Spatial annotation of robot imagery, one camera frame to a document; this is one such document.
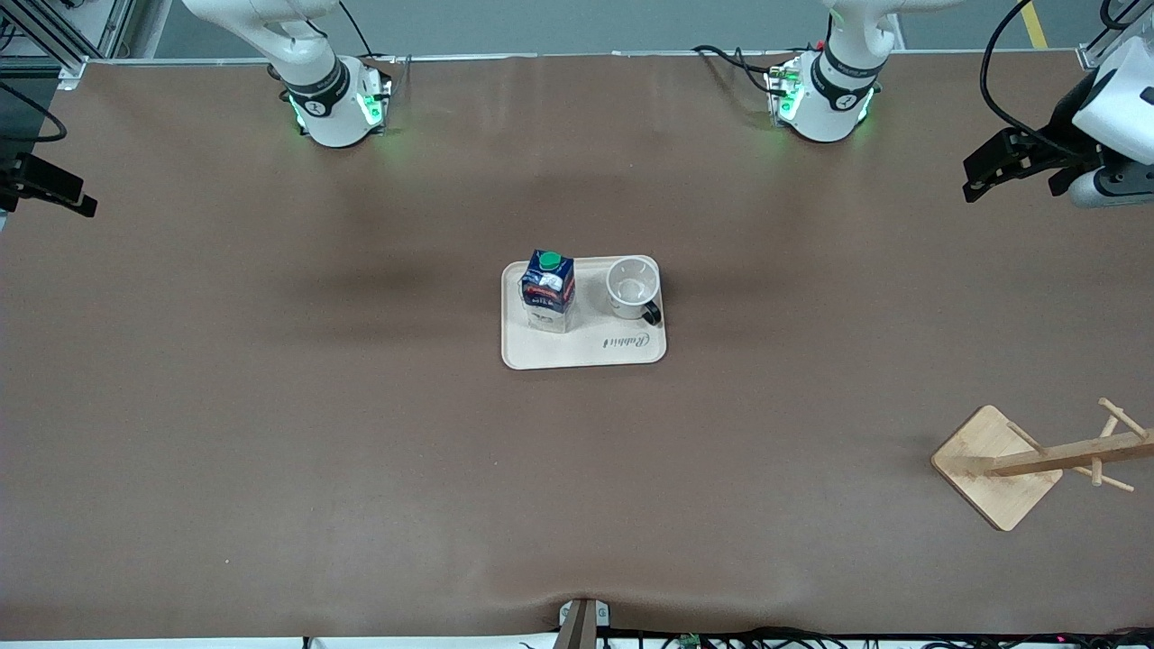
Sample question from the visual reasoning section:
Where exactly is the white smiley mug black handle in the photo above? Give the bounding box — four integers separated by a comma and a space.
605, 256, 664, 327

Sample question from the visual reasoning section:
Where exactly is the blue milk carton green cap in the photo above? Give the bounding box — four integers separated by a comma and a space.
518, 249, 577, 334

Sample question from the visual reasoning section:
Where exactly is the wooden mug rack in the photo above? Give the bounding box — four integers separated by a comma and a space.
930, 398, 1154, 533

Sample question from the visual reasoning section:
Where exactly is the cream plastic tray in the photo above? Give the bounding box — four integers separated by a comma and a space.
500, 255, 669, 371

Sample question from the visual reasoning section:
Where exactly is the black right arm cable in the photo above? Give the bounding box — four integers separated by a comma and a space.
0, 81, 69, 144

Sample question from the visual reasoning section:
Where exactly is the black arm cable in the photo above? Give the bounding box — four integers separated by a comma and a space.
0, 81, 69, 144
981, 0, 1087, 156

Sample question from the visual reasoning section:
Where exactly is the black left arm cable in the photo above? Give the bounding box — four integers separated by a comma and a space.
981, 0, 1087, 156

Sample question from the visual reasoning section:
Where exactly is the aluminium frame profile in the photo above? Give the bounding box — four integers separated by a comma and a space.
0, 0, 138, 91
1077, 0, 1154, 71

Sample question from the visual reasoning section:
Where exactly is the black left base cable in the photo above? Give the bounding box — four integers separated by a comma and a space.
691, 43, 779, 96

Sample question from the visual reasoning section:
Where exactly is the black base cable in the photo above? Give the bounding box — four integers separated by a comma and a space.
691, 43, 779, 96
337, 0, 413, 91

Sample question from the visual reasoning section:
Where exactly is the black right base cable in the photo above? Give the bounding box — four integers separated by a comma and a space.
337, 0, 413, 91

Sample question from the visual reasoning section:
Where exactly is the grey metal table bracket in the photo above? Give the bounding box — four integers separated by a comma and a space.
556, 598, 611, 649

